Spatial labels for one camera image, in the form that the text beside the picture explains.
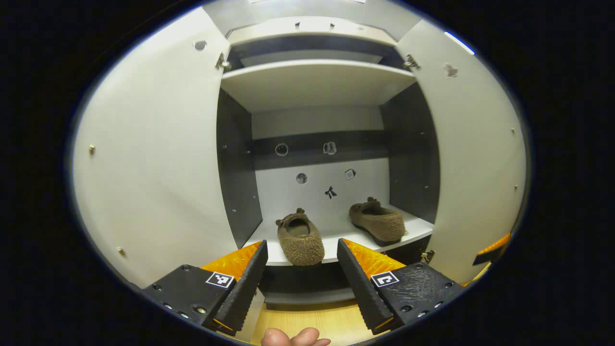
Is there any brown fuzzy shoe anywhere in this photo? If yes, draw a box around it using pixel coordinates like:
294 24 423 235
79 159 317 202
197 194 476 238
275 208 326 267
348 196 407 247

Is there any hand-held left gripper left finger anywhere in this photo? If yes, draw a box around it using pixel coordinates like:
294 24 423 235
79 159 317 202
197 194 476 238
141 240 269 337

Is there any white shoe cabinet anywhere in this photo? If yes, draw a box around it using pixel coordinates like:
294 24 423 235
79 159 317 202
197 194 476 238
216 17 441 306

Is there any ceiling light panel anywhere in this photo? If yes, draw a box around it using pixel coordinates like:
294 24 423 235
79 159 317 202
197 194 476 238
444 31 476 55

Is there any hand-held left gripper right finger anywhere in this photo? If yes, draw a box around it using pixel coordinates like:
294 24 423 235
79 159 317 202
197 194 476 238
336 238 467 336

